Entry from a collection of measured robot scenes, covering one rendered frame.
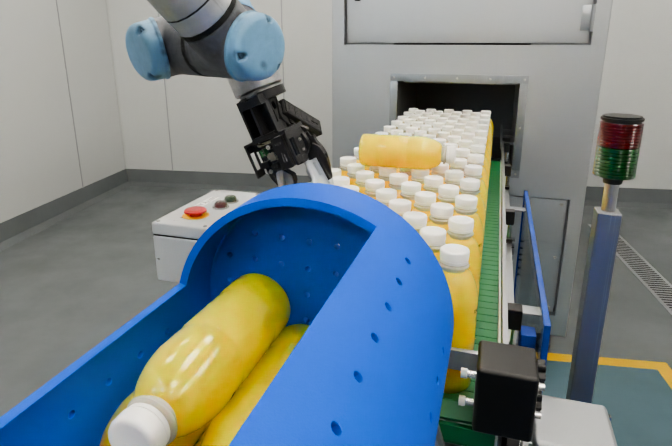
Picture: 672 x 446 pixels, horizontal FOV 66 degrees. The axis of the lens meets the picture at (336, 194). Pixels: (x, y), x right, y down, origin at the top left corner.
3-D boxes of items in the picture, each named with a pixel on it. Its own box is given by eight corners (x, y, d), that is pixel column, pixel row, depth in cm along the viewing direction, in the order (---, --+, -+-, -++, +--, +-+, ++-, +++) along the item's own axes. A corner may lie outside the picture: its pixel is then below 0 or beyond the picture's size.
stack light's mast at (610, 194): (590, 214, 85) (604, 117, 81) (584, 203, 91) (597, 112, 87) (633, 217, 84) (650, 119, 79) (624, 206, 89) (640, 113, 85)
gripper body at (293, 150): (258, 183, 76) (223, 106, 74) (281, 168, 84) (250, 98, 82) (302, 168, 73) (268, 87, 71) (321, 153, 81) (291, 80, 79)
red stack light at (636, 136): (599, 148, 82) (603, 123, 81) (593, 141, 88) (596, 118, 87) (645, 150, 81) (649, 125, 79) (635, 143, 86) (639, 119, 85)
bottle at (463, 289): (413, 383, 75) (419, 264, 69) (432, 359, 80) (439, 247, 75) (460, 400, 71) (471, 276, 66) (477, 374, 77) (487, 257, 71)
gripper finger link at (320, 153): (313, 189, 80) (282, 142, 80) (316, 186, 82) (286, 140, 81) (337, 175, 78) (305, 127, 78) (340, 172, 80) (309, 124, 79)
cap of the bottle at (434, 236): (450, 242, 77) (451, 231, 77) (436, 249, 75) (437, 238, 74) (428, 236, 80) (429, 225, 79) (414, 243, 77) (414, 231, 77)
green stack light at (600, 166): (595, 178, 84) (599, 148, 82) (589, 169, 90) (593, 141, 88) (639, 181, 82) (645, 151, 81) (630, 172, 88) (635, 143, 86)
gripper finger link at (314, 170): (322, 224, 77) (288, 172, 76) (334, 211, 82) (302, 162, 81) (338, 215, 76) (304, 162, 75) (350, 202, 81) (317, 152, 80)
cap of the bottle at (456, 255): (434, 263, 70) (435, 251, 69) (445, 254, 73) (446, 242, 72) (463, 270, 68) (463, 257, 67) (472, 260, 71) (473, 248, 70)
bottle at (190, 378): (219, 307, 55) (93, 425, 38) (247, 258, 53) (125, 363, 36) (272, 346, 55) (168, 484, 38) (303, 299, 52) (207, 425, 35)
